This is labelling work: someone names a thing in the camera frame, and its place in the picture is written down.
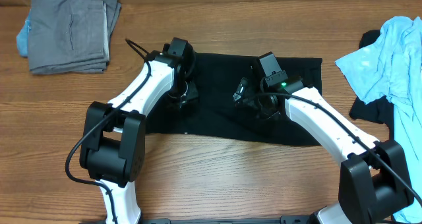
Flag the black polo shirt with logo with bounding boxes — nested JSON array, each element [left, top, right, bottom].
[[146, 53, 318, 146]]

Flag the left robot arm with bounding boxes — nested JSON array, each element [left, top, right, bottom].
[[79, 38, 198, 223]]

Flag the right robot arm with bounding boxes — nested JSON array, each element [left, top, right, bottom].
[[233, 52, 420, 224]]

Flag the black garment under blue shirt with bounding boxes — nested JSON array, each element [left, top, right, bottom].
[[349, 30, 394, 140]]

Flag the light blue t-shirt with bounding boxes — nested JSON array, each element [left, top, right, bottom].
[[334, 16, 422, 223]]

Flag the folded grey trousers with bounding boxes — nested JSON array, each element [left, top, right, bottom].
[[28, 0, 121, 74]]

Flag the folded blue garment under trousers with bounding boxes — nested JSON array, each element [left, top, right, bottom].
[[16, 13, 31, 57]]

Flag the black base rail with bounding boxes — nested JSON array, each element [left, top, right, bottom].
[[78, 214, 314, 224]]

